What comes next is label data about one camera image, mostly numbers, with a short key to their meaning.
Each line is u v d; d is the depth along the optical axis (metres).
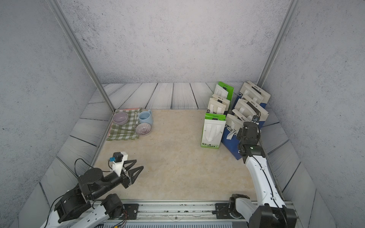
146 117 1.11
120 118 1.13
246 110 0.89
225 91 0.97
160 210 0.75
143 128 1.06
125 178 0.55
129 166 0.65
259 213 0.38
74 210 0.45
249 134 0.57
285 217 0.37
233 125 0.85
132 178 0.58
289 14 0.73
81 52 0.87
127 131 1.07
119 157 0.53
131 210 0.73
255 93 0.96
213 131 0.83
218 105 0.89
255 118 0.66
